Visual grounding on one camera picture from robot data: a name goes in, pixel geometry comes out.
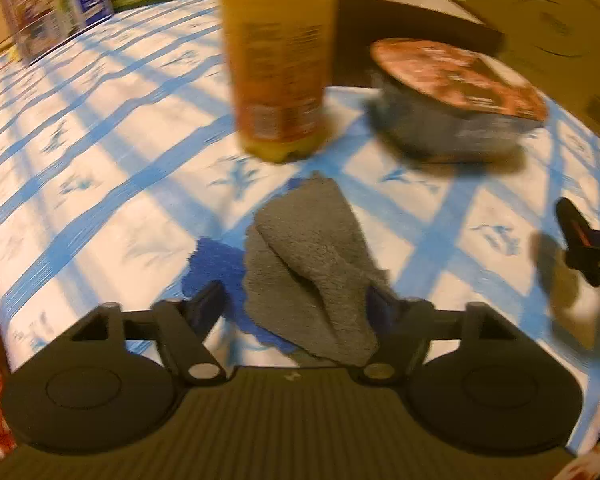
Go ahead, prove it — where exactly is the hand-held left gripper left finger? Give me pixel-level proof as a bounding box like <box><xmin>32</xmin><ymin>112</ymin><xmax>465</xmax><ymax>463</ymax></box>
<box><xmin>70</xmin><ymin>280</ymin><xmax>227</xmax><ymax>387</ymax></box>

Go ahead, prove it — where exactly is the brown box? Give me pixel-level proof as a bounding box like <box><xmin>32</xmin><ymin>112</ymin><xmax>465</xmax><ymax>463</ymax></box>
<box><xmin>330</xmin><ymin>0</ymin><xmax>506</xmax><ymax>88</ymax></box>

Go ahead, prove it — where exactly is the white red printed object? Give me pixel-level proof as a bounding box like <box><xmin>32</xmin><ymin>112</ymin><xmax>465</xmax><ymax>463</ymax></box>
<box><xmin>560</xmin><ymin>442</ymin><xmax>600</xmax><ymax>480</ymax></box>

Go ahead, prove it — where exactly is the grey towel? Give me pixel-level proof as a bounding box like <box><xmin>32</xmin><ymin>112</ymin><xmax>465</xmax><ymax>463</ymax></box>
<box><xmin>242</xmin><ymin>171</ymin><xmax>393</xmax><ymax>367</ymax></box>

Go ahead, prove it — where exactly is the blue milk carton box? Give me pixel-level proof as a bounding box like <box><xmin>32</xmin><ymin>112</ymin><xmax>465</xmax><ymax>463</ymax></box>
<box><xmin>0</xmin><ymin>0</ymin><xmax>115</xmax><ymax>66</ymax></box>

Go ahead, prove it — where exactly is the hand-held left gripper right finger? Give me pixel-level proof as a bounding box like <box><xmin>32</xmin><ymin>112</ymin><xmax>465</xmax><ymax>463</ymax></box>
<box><xmin>365</xmin><ymin>287</ymin><xmax>518</xmax><ymax>386</ymax></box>

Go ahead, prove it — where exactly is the large cardboard box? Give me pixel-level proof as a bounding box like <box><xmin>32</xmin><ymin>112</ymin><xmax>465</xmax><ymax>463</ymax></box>
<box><xmin>462</xmin><ymin>0</ymin><xmax>600</xmax><ymax>141</ymax></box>

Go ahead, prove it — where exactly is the dark instant noodle bowl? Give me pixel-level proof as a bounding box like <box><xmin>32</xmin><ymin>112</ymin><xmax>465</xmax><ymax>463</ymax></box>
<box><xmin>367</xmin><ymin>37</ymin><xmax>551</xmax><ymax>163</ymax></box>

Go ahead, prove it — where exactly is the orange juice bottle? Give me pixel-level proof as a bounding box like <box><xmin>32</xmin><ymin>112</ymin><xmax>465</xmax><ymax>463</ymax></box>
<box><xmin>215</xmin><ymin>0</ymin><xmax>337</xmax><ymax>163</ymax></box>

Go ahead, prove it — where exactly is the blue checked bed sheet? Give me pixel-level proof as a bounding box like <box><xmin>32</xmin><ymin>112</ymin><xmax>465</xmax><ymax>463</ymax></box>
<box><xmin>0</xmin><ymin>0</ymin><xmax>600</xmax><ymax>456</ymax></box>

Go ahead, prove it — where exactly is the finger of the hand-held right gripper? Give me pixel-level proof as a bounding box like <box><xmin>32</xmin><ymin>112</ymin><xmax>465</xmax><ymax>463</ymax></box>
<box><xmin>555</xmin><ymin>197</ymin><xmax>600</xmax><ymax>288</ymax></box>

